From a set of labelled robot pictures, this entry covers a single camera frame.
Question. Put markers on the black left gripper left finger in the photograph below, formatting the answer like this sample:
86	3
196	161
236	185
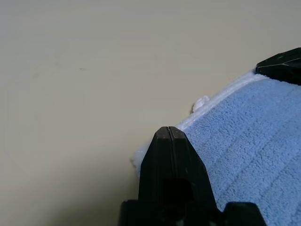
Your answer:
156	167

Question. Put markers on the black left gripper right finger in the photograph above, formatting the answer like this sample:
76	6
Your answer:
190	169

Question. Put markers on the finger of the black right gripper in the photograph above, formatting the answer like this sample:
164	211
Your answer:
281	67

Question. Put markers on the light blue towel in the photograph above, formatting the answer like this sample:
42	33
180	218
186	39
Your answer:
247	141

